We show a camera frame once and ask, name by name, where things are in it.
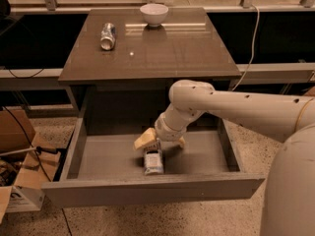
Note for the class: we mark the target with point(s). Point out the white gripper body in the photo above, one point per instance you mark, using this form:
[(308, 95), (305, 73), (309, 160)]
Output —
[(166, 131)]

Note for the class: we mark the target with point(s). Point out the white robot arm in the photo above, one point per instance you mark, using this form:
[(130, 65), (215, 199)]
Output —
[(289, 201)]

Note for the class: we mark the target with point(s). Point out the grey open top drawer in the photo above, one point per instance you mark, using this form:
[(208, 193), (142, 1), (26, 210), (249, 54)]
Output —
[(103, 169)]

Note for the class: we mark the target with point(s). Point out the grey cabinet with glossy top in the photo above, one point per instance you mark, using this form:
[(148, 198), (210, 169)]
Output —
[(128, 85)]

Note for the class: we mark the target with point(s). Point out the crushed silver soda can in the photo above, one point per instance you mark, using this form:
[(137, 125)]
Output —
[(108, 36)]

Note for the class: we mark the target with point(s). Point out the white ceramic bowl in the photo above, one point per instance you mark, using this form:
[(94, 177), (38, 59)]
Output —
[(154, 14)]

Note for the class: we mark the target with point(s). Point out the open cardboard box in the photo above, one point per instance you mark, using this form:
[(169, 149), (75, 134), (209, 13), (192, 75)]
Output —
[(27, 161)]

